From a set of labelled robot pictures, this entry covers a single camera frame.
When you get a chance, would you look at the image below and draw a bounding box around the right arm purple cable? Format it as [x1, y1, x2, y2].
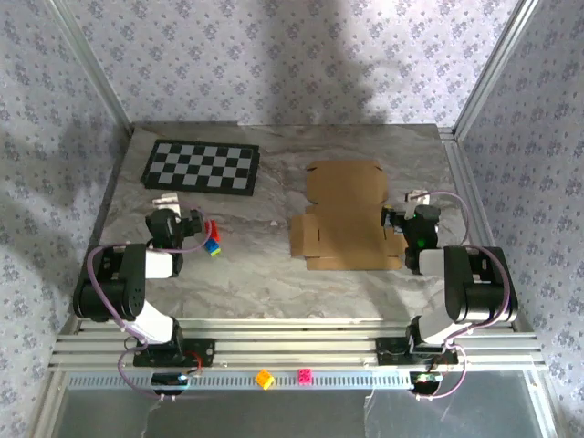
[427, 190, 513, 402]

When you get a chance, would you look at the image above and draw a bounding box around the brown cardboard paper box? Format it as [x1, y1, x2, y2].
[289, 160, 410, 271]

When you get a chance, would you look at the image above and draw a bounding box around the black grey chessboard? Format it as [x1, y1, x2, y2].
[140, 139, 261, 198]

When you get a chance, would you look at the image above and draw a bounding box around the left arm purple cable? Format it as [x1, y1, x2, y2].
[86, 207, 218, 402]

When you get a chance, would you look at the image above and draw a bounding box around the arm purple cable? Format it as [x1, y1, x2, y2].
[86, 207, 218, 402]
[427, 190, 513, 402]

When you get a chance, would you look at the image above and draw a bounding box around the grey metal panel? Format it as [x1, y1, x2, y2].
[57, 390, 547, 438]

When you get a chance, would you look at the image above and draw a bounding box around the small circuit board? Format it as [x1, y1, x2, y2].
[409, 371, 443, 390]
[151, 371, 189, 389]

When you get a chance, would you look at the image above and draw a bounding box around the grey slotted cable duct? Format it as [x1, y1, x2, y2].
[63, 371, 414, 392]

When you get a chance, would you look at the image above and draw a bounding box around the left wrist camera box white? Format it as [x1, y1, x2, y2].
[152, 193, 181, 214]

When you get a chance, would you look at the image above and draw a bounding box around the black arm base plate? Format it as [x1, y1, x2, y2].
[375, 337, 459, 366]
[132, 338, 215, 368]

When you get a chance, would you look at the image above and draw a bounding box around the aluminium rail base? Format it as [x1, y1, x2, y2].
[47, 317, 548, 371]

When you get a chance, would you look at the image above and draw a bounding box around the aluminium frame post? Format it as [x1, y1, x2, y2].
[45, 0, 134, 134]
[453, 0, 542, 139]

